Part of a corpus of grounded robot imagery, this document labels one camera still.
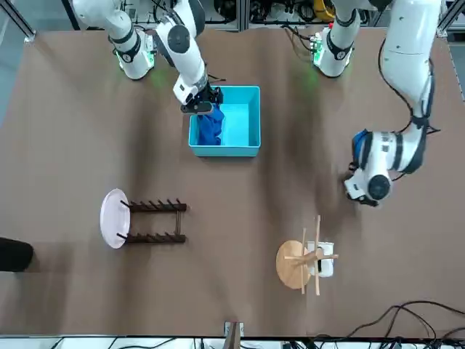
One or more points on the white mug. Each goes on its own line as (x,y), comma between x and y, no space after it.
(327,267)

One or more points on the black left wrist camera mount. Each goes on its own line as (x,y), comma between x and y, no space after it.
(363,200)

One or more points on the aluminium upright post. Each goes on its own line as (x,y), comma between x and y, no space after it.
(234,332)

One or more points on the aluminium frame rail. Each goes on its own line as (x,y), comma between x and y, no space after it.
(225,24)

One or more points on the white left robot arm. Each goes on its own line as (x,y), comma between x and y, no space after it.
(407,54)

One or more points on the black cylindrical vase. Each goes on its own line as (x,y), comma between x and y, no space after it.
(14,254)

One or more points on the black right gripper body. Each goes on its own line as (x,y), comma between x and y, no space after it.
(209,95)

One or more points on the aluminium frame post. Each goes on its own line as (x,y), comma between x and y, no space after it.
(447,18)
(22,22)

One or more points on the dark wooden dish rack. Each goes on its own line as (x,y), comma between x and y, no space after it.
(156,208)

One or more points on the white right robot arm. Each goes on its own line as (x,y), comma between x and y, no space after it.
(181,47)

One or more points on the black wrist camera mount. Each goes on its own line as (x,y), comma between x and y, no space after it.
(198,108)
(363,200)

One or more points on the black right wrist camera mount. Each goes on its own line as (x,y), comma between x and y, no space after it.
(198,108)

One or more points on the yellow black device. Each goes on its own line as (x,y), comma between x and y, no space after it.
(321,7)

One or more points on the cyan plastic box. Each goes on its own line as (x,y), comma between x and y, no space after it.
(236,151)

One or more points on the white round plate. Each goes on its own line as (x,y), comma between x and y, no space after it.
(114,218)

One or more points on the wooden mug stand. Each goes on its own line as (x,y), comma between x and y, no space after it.
(290,265)

